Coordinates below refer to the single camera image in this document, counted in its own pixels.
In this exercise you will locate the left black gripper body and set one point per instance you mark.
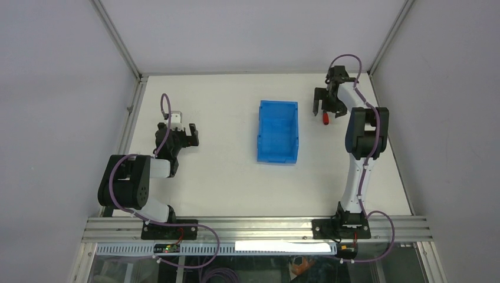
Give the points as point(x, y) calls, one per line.
point(179, 137)

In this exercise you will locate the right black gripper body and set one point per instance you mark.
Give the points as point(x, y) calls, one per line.
point(333, 103)

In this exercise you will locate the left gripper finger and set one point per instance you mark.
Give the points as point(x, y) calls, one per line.
point(192, 138)
point(162, 127)

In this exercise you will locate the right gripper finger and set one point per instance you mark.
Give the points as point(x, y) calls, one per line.
point(320, 100)
point(340, 109)

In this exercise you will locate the red black screwdriver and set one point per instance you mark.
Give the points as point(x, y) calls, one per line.
point(325, 118)

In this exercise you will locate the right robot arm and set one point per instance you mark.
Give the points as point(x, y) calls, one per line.
point(365, 140)

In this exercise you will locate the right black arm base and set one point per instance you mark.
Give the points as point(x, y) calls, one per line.
point(333, 229)

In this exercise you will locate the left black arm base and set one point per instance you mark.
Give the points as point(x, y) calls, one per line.
point(187, 231)

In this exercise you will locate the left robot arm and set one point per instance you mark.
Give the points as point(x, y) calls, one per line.
point(126, 180)

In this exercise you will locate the blue plastic bin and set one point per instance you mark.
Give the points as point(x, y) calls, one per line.
point(278, 132)

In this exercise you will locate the orange object under table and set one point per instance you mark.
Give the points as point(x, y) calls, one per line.
point(301, 264)

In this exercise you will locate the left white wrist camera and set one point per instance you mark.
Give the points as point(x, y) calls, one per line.
point(175, 120)

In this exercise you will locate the aluminium rail frame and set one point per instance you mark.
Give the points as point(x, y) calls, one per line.
point(127, 230)

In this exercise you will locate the white slotted cable duct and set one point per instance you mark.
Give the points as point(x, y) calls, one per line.
point(238, 248)

